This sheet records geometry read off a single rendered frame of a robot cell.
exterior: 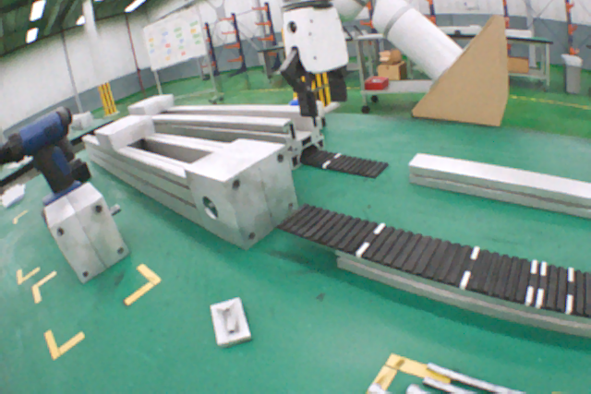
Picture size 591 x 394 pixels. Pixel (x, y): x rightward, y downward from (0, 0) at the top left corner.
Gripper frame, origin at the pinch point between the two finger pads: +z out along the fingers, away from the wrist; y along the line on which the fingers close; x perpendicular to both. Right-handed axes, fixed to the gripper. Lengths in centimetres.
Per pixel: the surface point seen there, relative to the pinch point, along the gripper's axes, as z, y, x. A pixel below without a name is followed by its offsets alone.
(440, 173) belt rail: 8.6, -1.8, -19.4
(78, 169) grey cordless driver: 7, -32, 60
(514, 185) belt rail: 8.3, -1.8, -30.1
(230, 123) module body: 3.1, -4.7, 19.7
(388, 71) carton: 72, 452, 194
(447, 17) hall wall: -20, 740, 144
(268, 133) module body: 5.0, -3.6, 10.6
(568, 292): 7.6, -19.3, -37.3
